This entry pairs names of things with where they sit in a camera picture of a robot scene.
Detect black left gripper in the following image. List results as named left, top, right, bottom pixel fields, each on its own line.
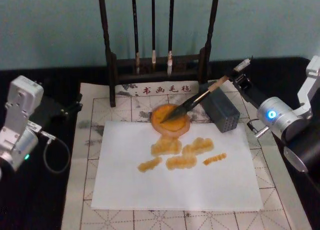
left=29, top=93, right=84, bottom=131

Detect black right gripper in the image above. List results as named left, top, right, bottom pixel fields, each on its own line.
left=228, top=67, right=266, bottom=110

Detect large black-tipped calligraphy brush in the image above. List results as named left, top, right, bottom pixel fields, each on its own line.
left=160, top=58, right=252, bottom=124

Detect dark grey perforated block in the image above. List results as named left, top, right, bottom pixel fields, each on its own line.
left=199, top=83, right=241, bottom=134

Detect dark wooden brush rack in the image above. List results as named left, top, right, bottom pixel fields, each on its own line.
left=97, top=0, right=221, bottom=108

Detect round dish of orange paint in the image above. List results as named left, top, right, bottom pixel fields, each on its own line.
left=149, top=103, right=192, bottom=140

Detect white paper sheet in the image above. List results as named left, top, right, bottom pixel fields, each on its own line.
left=90, top=119, right=265, bottom=212

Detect black table cloth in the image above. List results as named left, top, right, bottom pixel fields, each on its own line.
left=0, top=56, right=320, bottom=230

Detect grid-printed calligraphy felt mat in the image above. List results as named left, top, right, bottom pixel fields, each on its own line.
left=61, top=81, right=313, bottom=230

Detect right gripper thin cable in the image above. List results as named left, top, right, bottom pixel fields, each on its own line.
left=246, top=118, right=270, bottom=140

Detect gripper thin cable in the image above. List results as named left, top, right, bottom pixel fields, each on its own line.
left=246, top=118, right=270, bottom=140
left=39, top=130, right=71, bottom=175

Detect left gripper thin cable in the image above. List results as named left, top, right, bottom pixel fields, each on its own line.
left=39, top=130, right=71, bottom=175

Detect hanging black-handled brush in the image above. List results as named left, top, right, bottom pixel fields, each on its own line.
left=150, top=0, right=157, bottom=71
left=130, top=0, right=141, bottom=75
left=166, top=0, right=176, bottom=77

